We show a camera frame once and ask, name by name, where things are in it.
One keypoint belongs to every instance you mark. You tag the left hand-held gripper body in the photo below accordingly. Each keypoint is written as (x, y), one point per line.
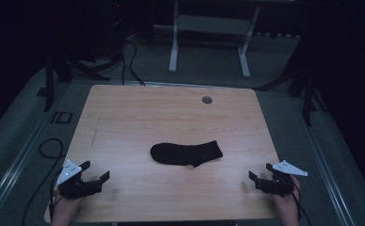
(69, 171)

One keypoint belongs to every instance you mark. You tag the white metal desk frame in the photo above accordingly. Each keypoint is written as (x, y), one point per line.
(213, 25)

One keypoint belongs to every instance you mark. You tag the person's left hand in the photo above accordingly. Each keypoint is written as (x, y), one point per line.
(65, 212)

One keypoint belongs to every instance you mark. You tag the grey round table grommet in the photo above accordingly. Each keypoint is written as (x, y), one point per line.
(207, 100)

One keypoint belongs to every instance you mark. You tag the black sock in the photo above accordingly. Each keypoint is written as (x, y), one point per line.
(197, 164)
(183, 153)

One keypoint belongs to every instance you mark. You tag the black metal stand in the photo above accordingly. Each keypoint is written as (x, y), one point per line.
(307, 103)
(49, 84)

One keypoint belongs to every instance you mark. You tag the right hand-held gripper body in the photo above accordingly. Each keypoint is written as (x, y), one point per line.
(288, 169)

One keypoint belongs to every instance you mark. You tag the person's right hand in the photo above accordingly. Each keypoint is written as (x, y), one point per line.
(285, 208)

